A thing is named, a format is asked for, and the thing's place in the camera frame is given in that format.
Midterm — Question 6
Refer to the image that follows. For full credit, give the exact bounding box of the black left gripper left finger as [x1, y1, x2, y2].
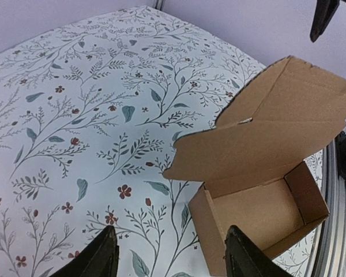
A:
[51, 226, 119, 277]

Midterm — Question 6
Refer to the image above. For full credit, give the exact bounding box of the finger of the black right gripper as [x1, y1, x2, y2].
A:
[310, 0, 340, 43]

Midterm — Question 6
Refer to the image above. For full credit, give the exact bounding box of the right aluminium frame post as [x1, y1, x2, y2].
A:
[154, 0, 166, 11]

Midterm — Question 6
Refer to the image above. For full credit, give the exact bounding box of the brown cardboard box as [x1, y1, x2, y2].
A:
[163, 56, 346, 276]

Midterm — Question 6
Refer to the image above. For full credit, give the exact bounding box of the aluminium front rail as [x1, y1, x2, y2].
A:
[305, 127, 346, 276]

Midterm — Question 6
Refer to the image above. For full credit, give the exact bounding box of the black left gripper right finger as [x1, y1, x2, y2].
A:
[225, 225, 292, 277]

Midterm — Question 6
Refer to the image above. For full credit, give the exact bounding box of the floral patterned table mat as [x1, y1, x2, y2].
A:
[0, 5, 325, 277]

